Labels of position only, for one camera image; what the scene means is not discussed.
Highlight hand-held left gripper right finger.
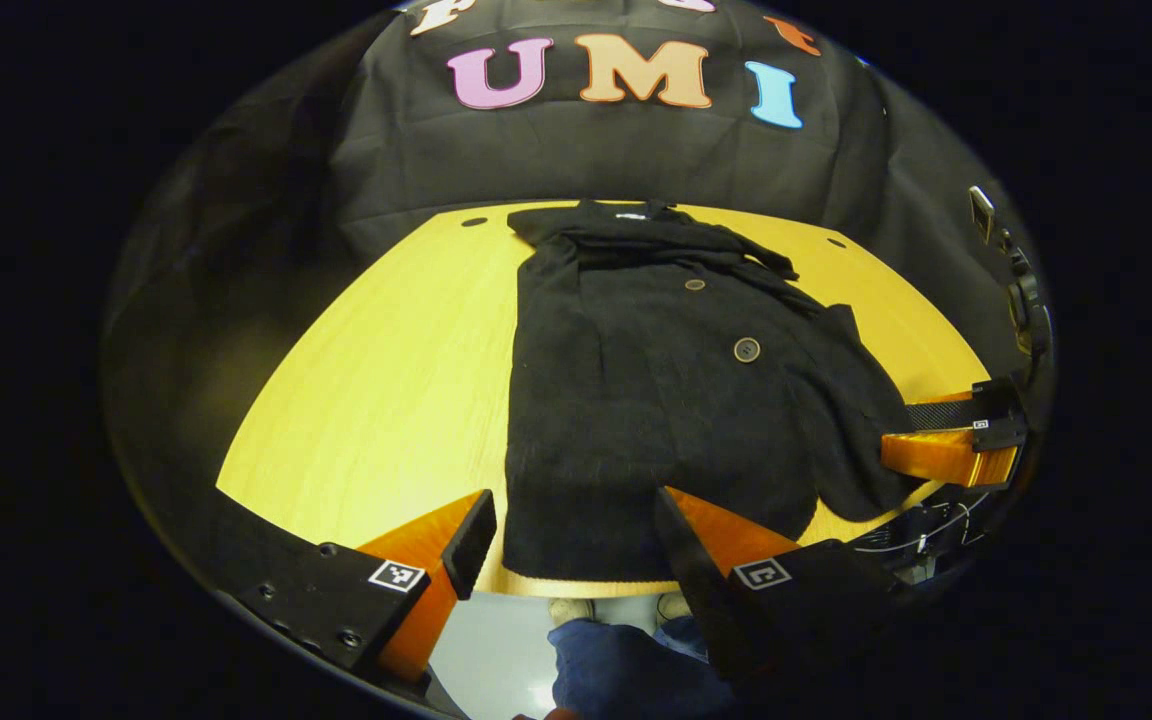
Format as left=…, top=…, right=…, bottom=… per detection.
left=653, top=486, right=912, bottom=691

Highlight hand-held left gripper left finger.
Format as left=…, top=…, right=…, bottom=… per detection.
left=226, top=488, right=499, bottom=696

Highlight black buttoned jacket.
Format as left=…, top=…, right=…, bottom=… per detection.
left=501, top=198, right=922, bottom=581

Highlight person's blue jeans legs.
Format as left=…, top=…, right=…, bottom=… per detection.
left=548, top=617, right=737, bottom=720

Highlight black backdrop cloth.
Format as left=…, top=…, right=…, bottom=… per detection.
left=101, top=0, right=1047, bottom=561

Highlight dark equipment with cables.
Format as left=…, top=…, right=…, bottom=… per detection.
left=851, top=498, right=992, bottom=586

